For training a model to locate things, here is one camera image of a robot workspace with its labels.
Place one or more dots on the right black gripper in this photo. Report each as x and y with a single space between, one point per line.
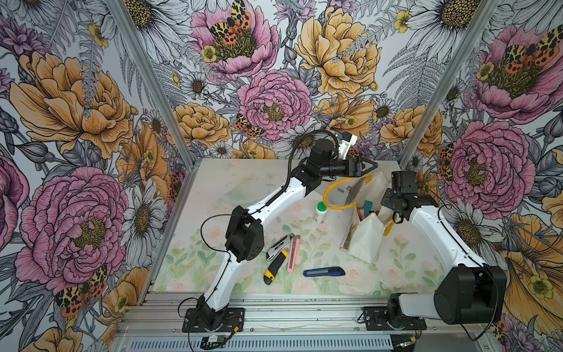
385 199

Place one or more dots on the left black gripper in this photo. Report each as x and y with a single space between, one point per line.
359 163

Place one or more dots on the teal utility knife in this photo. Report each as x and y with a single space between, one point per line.
367 208

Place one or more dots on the pink utility knife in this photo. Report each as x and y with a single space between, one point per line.
293 254
360 214

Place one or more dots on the white pouch with yellow handles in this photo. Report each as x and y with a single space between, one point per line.
361 238

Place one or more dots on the blue utility knife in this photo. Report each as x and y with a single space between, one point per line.
334 271

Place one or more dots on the silver black utility knife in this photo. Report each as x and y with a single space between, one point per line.
282 244

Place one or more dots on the black yellow utility knife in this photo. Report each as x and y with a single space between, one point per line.
274 267

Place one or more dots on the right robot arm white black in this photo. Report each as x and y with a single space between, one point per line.
472 292

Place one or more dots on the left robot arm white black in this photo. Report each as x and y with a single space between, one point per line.
245 230

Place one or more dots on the white bottle green cap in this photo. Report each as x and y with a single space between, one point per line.
321 211

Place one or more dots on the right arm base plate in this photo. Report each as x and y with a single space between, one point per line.
379 319

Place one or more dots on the aluminium front rail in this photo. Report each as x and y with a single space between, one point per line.
290 323

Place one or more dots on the left corner aluminium post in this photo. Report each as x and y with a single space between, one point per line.
135 45

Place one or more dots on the corner aluminium post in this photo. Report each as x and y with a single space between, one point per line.
473 35
135 45

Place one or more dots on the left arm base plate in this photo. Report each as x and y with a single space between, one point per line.
228 320

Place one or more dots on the right corner aluminium post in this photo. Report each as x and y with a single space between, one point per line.
473 35

